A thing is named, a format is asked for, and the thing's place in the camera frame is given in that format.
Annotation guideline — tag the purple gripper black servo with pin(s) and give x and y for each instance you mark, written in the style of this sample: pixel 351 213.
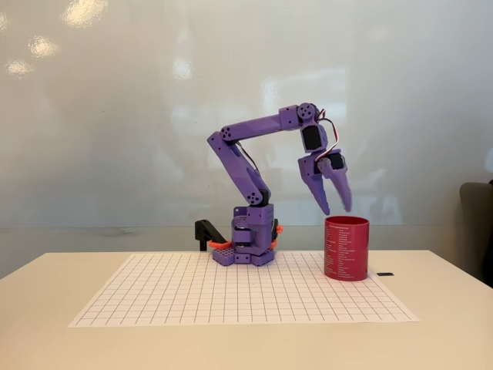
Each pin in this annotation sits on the purple gripper black servo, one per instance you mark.
pixel 309 168

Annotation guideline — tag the white grid paper sheet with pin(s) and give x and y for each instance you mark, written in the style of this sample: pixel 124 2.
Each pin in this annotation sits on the white grid paper sheet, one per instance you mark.
pixel 173 293

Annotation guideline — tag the purple robot arm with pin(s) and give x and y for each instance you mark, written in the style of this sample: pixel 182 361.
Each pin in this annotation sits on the purple robot arm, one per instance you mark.
pixel 250 129

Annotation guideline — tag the dark chair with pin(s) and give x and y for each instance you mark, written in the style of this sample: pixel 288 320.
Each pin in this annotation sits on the dark chair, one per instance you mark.
pixel 475 231

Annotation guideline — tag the black orange table clamp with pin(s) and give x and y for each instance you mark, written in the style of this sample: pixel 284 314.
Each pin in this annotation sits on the black orange table clamp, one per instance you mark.
pixel 280 229
pixel 204 231

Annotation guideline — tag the red cup with white print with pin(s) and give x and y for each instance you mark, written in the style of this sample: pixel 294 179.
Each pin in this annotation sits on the red cup with white print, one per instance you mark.
pixel 348 250

